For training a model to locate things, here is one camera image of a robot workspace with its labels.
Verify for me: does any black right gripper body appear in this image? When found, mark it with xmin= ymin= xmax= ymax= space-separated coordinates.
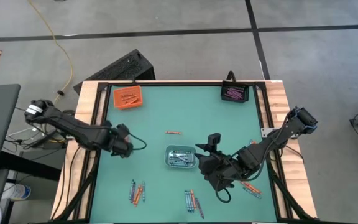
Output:
xmin=198 ymin=151 xmax=244 ymax=192

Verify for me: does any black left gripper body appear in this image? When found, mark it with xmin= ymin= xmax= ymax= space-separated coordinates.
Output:
xmin=109 ymin=136 xmax=135 ymax=158

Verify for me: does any clear centre tray with screws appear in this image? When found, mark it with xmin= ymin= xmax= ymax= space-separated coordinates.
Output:
xmin=164 ymin=144 xmax=198 ymax=169

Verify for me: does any orange plastic basket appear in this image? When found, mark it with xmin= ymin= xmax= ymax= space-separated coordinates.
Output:
xmin=113 ymin=85 xmax=144 ymax=110

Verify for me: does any black plastic basket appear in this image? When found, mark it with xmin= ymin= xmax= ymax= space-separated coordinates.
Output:
xmin=221 ymin=80 xmax=250 ymax=104

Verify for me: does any black floor beam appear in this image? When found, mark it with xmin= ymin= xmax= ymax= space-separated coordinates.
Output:
xmin=0 ymin=151 xmax=62 ymax=182

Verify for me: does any white plastic bottle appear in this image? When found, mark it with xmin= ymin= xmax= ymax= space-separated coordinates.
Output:
xmin=1 ymin=182 xmax=32 ymax=201

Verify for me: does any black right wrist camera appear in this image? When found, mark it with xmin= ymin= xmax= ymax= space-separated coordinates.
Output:
xmin=208 ymin=133 xmax=223 ymax=153

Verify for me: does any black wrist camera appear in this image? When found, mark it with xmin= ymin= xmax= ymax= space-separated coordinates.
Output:
xmin=208 ymin=133 xmax=223 ymax=153
xmin=116 ymin=123 xmax=132 ymax=138

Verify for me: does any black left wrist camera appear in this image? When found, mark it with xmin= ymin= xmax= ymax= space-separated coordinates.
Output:
xmin=116 ymin=123 xmax=132 ymax=138

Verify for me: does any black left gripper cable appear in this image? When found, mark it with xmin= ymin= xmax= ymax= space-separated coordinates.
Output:
xmin=128 ymin=133 xmax=148 ymax=151

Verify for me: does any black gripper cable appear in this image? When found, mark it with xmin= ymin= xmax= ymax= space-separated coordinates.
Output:
xmin=214 ymin=185 xmax=232 ymax=204
xmin=128 ymin=133 xmax=148 ymax=151

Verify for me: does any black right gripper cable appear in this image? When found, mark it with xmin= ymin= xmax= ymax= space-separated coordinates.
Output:
xmin=214 ymin=185 xmax=232 ymax=204

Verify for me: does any silver mounting bracket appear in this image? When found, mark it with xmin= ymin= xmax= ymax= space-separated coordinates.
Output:
xmin=260 ymin=127 xmax=276 ymax=138

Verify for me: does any wooden table frame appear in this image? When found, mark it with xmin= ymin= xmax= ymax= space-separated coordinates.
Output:
xmin=50 ymin=80 xmax=319 ymax=224

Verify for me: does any yellow cable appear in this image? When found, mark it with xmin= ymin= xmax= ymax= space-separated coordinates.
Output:
xmin=26 ymin=0 xmax=75 ymax=144

